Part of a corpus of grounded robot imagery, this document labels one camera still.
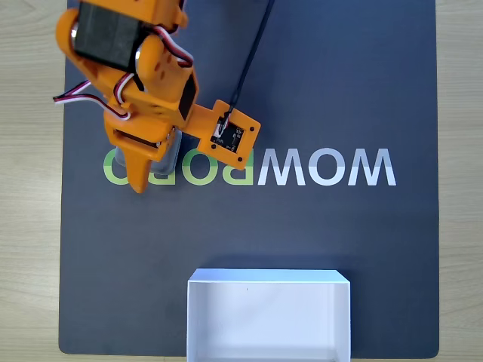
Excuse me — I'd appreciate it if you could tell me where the grey square usb charger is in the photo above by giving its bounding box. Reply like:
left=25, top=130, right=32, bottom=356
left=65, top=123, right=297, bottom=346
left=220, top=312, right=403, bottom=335
left=114, top=130, right=183, bottom=175

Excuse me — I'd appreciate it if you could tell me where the white cardboard bin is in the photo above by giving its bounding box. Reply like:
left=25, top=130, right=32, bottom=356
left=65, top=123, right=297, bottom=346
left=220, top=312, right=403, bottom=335
left=186, top=268, right=352, bottom=362

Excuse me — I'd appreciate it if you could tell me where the dark grey wowrobo mat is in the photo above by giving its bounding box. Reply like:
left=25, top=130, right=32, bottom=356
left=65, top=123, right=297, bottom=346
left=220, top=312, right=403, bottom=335
left=58, top=0, right=441, bottom=357

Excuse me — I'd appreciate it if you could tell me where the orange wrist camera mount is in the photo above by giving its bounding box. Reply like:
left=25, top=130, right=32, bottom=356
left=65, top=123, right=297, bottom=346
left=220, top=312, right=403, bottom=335
left=186, top=99, right=262, bottom=169

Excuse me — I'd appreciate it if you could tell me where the red white black servo cable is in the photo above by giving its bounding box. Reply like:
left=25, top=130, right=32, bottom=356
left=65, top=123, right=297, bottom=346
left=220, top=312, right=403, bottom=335
left=150, top=26, right=195, bottom=69
left=52, top=71, right=137, bottom=122

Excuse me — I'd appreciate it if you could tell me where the black camera cable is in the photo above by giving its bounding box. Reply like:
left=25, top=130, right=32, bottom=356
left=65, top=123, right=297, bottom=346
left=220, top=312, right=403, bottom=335
left=225, top=0, right=277, bottom=126

